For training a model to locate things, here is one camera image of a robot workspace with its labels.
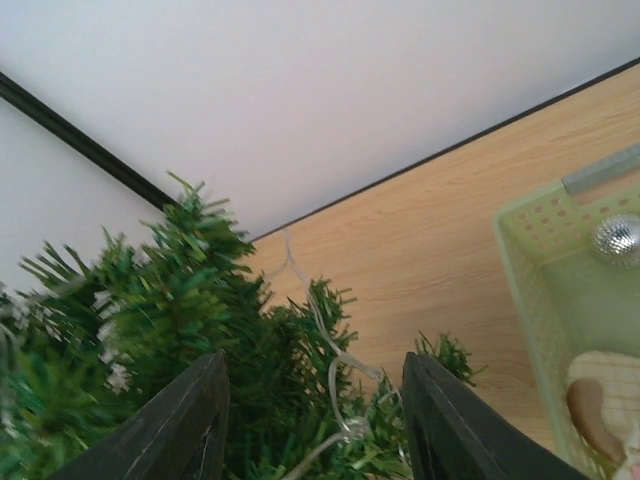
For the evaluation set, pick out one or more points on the small green christmas tree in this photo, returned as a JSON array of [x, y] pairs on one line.
[[200, 325]]

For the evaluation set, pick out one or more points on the silver bell ornament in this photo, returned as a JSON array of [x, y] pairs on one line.
[[616, 240]]

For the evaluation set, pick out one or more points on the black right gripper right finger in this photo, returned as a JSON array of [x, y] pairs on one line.
[[454, 435]]

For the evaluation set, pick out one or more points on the green plastic basket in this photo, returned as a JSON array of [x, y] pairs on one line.
[[570, 299]]

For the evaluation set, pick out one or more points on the wooden ornament in basket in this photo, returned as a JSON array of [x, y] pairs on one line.
[[603, 402]]

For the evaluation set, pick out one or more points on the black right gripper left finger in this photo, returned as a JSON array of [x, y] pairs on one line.
[[179, 434]]

